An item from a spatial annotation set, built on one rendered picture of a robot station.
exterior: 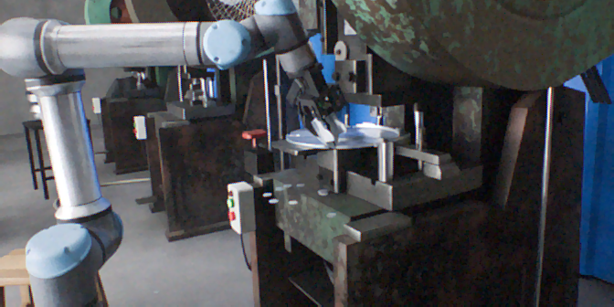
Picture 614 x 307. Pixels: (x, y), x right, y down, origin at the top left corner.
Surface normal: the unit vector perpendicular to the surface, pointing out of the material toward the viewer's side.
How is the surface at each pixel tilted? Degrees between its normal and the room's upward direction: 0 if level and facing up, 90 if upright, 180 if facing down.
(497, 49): 90
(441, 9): 90
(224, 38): 90
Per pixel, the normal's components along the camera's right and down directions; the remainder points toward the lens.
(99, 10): 0.54, 0.14
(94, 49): 0.03, 0.33
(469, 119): -0.87, 0.13
